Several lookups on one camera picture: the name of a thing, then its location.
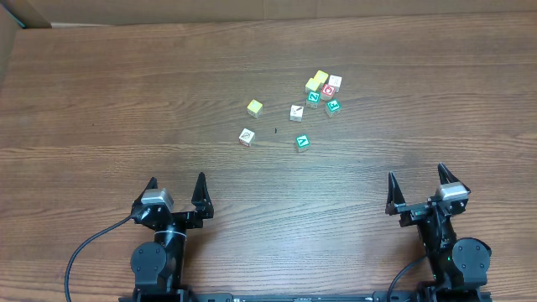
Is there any white block dark drawing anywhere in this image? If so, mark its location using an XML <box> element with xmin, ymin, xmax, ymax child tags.
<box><xmin>289</xmin><ymin>105</ymin><xmax>304</xmax><ymax>122</ymax></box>

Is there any lone yellow block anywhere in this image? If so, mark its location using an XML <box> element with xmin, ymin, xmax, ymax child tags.
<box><xmin>247</xmin><ymin>99</ymin><xmax>263</xmax><ymax>118</ymax></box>

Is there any yellow block upper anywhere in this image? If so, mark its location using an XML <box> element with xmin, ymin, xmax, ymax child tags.
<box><xmin>314</xmin><ymin>70</ymin><xmax>329</xmax><ymax>85</ymax></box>

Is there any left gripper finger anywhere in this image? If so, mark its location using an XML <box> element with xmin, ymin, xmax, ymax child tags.
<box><xmin>145</xmin><ymin>177</ymin><xmax>158</xmax><ymax>190</ymax></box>
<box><xmin>191</xmin><ymin>172</ymin><xmax>214</xmax><ymax>219</ymax></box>

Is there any white leaf block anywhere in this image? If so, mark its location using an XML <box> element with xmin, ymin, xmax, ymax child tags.
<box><xmin>238</xmin><ymin>128</ymin><xmax>255</xmax><ymax>147</ymax></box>

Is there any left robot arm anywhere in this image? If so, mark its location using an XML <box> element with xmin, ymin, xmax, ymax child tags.
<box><xmin>130</xmin><ymin>173</ymin><xmax>214</xmax><ymax>294</ymax></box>

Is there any red block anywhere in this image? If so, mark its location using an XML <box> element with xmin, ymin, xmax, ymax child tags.
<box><xmin>320</xmin><ymin>84</ymin><xmax>336</xmax><ymax>101</ymax></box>

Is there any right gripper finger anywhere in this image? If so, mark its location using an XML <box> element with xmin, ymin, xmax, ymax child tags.
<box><xmin>385</xmin><ymin>172</ymin><xmax>406</xmax><ymax>216</ymax></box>
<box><xmin>437</xmin><ymin>163</ymin><xmax>459</xmax><ymax>185</ymax></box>

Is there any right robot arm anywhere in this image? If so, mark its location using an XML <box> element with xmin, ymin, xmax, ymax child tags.
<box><xmin>385</xmin><ymin>163</ymin><xmax>492</xmax><ymax>301</ymax></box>

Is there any cardboard box wall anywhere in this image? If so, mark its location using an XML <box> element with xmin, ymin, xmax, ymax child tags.
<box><xmin>2</xmin><ymin>1</ymin><xmax>536</xmax><ymax>86</ymax></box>

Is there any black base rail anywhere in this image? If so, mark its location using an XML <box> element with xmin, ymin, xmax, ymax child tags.
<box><xmin>117</xmin><ymin>290</ymin><xmax>493</xmax><ymax>302</ymax></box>

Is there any white block top right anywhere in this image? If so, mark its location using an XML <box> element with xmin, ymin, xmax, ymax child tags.
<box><xmin>328</xmin><ymin>75</ymin><xmax>342</xmax><ymax>92</ymax></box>

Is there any green block letter Z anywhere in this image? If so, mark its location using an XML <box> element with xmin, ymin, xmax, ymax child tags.
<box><xmin>306</xmin><ymin>91</ymin><xmax>320</xmax><ymax>108</ymax></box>

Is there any green block right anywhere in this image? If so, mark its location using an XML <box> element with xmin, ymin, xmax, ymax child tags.
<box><xmin>325</xmin><ymin>99</ymin><xmax>341</xmax><ymax>117</ymax></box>

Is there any yellow block lower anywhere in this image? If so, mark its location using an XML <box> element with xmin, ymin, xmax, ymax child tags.
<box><xmin>305</xmin><ymin>78</ymin><xmax>321</xmax><ymax>93</ymax></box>

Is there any green block letter V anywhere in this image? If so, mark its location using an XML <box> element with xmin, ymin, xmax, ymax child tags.
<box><xmin>295</xmin><ymin>134</ymin><xmax>310</xmax><ymax>153</ymax></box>

